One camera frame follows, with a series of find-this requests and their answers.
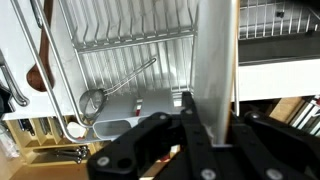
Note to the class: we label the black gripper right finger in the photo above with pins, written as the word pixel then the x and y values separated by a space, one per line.
pixel 246 156

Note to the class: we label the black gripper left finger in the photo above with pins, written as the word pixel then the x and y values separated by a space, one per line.
pixel 196 140

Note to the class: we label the colourful floral ceramic plate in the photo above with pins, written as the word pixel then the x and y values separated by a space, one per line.
pixel 213 66

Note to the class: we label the grey utensil caddy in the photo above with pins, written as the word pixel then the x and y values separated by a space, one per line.
pixel 120 128

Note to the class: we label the small mesh strainer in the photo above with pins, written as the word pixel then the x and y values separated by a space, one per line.
pixel 91 103

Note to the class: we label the red white plastic lid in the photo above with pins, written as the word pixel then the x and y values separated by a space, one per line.
pixel 76 130

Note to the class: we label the small steel spoon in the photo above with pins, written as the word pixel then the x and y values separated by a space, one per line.
pixel 71 151
pixel 73 159

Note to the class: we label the wooden cutlery organizer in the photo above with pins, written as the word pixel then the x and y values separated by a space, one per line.
pixel 46 143

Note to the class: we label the brown wooden spoon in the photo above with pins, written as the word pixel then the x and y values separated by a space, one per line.
pixel 41 73

